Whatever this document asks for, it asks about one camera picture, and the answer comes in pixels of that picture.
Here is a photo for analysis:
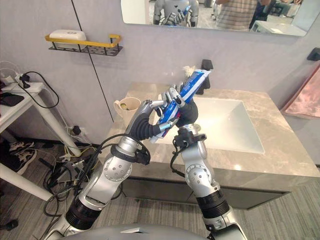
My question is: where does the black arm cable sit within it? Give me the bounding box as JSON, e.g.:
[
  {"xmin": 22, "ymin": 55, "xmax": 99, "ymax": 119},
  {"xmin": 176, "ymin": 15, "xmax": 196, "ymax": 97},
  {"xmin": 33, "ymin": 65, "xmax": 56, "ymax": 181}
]
[
  {"xmin": 169, "ymin": 142, "xmax": 187, "ymax": 176},
  {"xmin": 73, "ymin": 134, "xmax": 151, "ymax": 193}
]

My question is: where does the black faucet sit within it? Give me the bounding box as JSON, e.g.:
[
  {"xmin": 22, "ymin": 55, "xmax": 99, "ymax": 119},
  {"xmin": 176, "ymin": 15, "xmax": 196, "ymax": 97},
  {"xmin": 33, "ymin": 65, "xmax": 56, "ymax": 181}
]
[{"xmin": 196, "ymin": 59, "xmax": 214, "ymax": 95}]

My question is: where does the white power strip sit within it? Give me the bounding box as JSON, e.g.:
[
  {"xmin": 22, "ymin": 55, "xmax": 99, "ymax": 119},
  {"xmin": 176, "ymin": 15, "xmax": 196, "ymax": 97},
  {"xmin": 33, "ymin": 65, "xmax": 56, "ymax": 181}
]
[{"xmin": 0, "ymin": 71, "xmax": 28, "ymax": 87}]

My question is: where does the black white sneaker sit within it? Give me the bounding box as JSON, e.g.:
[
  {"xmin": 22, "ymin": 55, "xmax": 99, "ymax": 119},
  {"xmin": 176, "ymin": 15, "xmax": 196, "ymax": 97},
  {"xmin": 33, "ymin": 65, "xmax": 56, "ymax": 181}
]
[
  {"xmin": 9, "ymin": 148, "xmax": 38, "ymax": 176},
  {"xmin": 9, "ymin": 141, "xmax": 35, "ymax": 153}
]

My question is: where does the flat black pouch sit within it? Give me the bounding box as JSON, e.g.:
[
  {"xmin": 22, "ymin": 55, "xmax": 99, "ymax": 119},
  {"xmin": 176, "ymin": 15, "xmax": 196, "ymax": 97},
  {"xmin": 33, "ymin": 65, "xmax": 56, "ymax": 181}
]
[{"xmin": 0, "ymin": 92, "xmax": 25, "ymax": 107}]

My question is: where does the white fluffy sponge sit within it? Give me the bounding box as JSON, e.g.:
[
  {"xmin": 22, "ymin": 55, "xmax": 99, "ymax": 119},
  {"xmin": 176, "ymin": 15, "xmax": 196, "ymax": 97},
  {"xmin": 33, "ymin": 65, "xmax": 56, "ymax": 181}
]
[{"xmin": 183, "ymin": 64, "xmax": 196, "ymax": 77}]

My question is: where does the wall mirror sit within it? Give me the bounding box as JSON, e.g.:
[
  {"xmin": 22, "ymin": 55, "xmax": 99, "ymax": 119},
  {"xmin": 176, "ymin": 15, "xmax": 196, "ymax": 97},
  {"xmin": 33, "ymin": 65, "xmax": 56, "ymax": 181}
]
[{"xmin": 120, "ymin": 0, "xmax": 315, "ymax": 38}]

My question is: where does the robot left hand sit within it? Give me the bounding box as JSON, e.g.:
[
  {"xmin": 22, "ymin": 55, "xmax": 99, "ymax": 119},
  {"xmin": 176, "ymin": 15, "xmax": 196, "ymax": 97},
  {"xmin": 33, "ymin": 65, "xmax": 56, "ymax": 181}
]
[{"xmin": 116, "ymin": 99, "xmax": 180, "ymax": 154}]

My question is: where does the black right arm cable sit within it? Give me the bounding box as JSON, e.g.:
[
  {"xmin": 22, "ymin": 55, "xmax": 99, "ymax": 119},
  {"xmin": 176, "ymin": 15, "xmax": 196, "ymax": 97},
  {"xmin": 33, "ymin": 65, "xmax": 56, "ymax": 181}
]
[{"xmin": 169, "ymin": 142, "xmax": 187, "ymax": 176}]

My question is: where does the black yellow wall shelf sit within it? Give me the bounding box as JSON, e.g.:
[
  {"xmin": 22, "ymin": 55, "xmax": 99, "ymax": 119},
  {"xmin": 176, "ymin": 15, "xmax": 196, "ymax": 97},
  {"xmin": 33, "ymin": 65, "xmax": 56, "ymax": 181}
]
[{"xmin": 44, "ymin": 34, "xmax": 124, "ymax": 58}]

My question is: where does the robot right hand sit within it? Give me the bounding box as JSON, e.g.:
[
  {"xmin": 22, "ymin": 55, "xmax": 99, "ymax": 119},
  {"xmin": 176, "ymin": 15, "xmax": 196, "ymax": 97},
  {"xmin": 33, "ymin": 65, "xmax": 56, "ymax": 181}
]
[{"xmin": 159, "ymin": 84, "xmax": 201, "ymax": 136}]

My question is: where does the black power cable with plug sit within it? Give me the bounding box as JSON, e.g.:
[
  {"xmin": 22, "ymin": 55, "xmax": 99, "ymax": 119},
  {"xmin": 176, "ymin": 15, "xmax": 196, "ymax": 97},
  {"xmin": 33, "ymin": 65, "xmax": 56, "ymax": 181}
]
[{"xmin": 19, "ymin": 71, "xmax": 60, "ymax": 110}]

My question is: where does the white sink basin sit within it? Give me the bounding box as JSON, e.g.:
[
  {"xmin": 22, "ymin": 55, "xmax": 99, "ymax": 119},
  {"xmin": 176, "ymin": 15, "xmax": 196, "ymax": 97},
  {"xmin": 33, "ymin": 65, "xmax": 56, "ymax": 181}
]
[{"xmin": 153, "ymin": 96, "xmax": 265, "ymax": 154}]

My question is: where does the blue white toothpaste tube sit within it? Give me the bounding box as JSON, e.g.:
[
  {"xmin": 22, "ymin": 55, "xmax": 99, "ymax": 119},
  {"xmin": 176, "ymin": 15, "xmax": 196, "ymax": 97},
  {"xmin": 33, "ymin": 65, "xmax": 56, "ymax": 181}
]
[{"xmin": 149, "ymin": 69, "xmax": 216, "ymax": 145}]

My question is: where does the floor cable tangle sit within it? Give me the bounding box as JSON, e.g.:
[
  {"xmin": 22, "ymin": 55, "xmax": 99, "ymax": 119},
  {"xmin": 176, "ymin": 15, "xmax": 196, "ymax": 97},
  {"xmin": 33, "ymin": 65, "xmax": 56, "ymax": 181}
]
[{"xmin": 37, "ymin": 139, "xmax": 101, "ymax": 218}]

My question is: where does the beige mug with handle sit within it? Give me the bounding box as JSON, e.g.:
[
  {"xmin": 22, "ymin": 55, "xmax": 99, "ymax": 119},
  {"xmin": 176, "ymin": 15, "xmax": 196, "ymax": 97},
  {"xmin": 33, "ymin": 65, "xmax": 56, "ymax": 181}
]
[{"xmin": 113, "ymin": 96, "xmax": 142, "ymax": 123}]

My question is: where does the white soap box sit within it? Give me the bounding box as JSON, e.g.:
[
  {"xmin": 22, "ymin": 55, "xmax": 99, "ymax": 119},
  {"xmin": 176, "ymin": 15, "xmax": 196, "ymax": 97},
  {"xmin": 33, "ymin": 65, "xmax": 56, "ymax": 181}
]
[{"xmin": 49, "ymin": 29, "xmax": 87, "ymax": 49}]

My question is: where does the white side table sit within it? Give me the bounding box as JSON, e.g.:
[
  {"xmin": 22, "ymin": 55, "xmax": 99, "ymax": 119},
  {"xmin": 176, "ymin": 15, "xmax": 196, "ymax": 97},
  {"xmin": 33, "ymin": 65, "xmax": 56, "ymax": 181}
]
[{"xmin": 0, "ymin": 82, "xmax": 82, "ymax": 202}]

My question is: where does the silver robot torso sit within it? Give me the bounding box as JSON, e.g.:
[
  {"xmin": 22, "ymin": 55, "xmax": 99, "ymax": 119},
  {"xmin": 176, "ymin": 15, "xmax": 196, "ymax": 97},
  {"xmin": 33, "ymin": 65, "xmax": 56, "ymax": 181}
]
[{"xmin": 42, "ymin": 224, "xmax": 208, "ymax": 240}]

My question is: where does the grey vanity cabinet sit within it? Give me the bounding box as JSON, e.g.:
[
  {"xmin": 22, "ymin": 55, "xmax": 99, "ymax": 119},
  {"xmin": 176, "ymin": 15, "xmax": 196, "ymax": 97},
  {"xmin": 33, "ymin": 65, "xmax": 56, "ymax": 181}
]
[{"xmin": 122, "ymin": 159, "xmax": 320, "ymax": 211}]

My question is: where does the small black floor object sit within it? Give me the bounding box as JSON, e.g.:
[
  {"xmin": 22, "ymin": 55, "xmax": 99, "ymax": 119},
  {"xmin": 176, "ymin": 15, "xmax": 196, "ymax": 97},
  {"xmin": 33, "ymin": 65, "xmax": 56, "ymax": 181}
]
[{"xmin": 0, "ymin": 219, "xmax": 19, "ymax": 231}]

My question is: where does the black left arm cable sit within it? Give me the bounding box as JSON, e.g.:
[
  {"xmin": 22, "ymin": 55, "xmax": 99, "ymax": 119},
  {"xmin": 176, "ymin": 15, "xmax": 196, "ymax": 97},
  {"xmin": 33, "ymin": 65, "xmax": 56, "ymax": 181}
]
[{"xmin": 73, "ymin": 134, "xmax": 151, "ymax": 193}]

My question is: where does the pink towel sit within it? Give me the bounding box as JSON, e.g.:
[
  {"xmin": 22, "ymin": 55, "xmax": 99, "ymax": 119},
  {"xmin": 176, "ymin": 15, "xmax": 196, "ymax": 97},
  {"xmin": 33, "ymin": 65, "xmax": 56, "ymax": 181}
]
[{"xmin": 279, "ymin": 65, "xmax": 320, "ymax": 120}]

